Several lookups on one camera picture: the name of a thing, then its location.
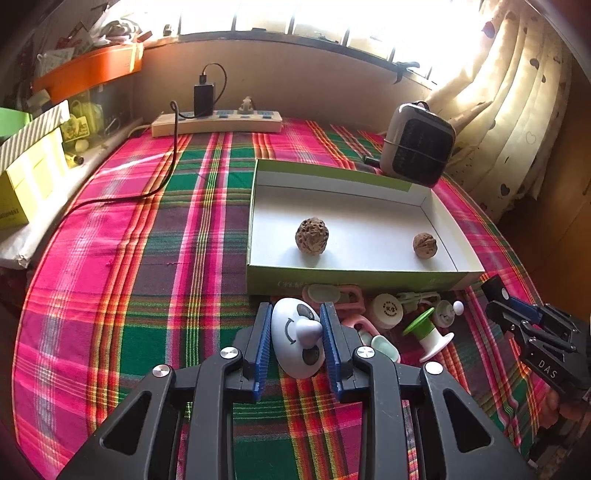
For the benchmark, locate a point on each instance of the small smooth walnut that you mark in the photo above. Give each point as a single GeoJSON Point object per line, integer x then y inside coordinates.
{"type": "Point", "coordinates": [424, 245]}

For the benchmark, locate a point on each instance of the beige power strip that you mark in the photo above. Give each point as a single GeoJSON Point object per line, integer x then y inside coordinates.
{"type": "Point", "coordinates": [217, 123]}

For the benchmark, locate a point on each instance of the black window clamp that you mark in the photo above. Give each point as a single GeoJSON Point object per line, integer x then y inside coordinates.
{"type": "Point", "coordinates": [402, 69]}

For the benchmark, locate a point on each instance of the person's right hand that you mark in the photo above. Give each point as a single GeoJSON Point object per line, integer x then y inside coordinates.
{"type": "Point", "coordinates": [561, 410]}

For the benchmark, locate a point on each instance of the white and green cardboard box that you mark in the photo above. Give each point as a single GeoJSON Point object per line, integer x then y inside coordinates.
{"type": "Point", "coordinates": [360, 221]}

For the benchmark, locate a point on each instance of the small yellow bag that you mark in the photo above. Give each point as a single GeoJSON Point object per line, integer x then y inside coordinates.
{"type": "Point", "coordinates": [83, 121]}

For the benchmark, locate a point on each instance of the grey-white round knob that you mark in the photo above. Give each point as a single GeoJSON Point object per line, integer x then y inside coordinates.
{"type": "Point", "coordinates": [445, 314]}

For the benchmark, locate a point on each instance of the white round jar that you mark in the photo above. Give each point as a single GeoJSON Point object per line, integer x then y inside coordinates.
{"type": "Point", "coordinates": [387, 313]}

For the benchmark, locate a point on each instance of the white plug adapter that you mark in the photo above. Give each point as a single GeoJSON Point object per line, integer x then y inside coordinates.
{"type": "Point", "coordinates": [246, 105]}

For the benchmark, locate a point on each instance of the white egg-shaped toy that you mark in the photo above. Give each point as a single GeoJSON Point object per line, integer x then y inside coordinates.
{"type": "Point", "coordinates": [295, 337]}

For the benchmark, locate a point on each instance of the large pitted walnut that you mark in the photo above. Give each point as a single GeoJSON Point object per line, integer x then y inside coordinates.
{"type": "Point", "coordinates": [312, 235]}

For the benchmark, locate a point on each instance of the pile of papers and bags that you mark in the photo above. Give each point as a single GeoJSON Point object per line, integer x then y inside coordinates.
{"type": "Point", "coordinates": [92, 27]}

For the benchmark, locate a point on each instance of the green and white spool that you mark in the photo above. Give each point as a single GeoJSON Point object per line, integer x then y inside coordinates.
{"type": "Point", "coordinates": [429, 334]}

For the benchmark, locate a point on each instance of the cream heart print curtain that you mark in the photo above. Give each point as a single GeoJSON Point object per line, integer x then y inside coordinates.
{"type": "Point", "coordinates": [508, 101]}

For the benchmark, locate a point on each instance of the pink white clip toy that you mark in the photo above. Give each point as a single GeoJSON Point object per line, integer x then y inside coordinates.
{"type": "Point", "coordinates": [318, 293]}

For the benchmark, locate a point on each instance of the striped box lid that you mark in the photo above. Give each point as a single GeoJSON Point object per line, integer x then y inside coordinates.
{"type": "Point", "coordinates": [37, 127]}

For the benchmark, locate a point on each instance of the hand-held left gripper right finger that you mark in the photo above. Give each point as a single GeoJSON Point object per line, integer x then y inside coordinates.
{"type": "Point", "coordinates": [328, 350]}

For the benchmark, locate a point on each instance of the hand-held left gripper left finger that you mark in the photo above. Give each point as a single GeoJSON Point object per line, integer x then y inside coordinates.
{"type": "Point", "coordinates": [264, 350]}

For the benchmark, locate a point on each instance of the black charger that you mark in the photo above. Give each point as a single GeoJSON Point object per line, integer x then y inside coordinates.
{"type": "Point", "coordinates": [204, 99]}

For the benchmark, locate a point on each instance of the plaid tablecloth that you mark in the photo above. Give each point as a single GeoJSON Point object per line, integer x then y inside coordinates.
{"type": "Point", "coordinates": [138, 254]}

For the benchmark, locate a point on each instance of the small beige heater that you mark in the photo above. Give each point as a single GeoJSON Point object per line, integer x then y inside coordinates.
{"type": "Point", "coordinates": [418, 147]}

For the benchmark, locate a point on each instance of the yellow-green box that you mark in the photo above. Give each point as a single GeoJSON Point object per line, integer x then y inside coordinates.
{"type": "Point", "coordinates": [27, 184]}

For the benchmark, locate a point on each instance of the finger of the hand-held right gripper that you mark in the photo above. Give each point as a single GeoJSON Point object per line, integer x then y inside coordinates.
{"type": "Point", "coordinates": [526, 309]}
{"type": "Point", "coordinates": [508, 321]}

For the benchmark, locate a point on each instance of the orange box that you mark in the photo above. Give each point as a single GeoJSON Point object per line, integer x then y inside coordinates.
{"type": "Point", "coordinates": [87, 69]}

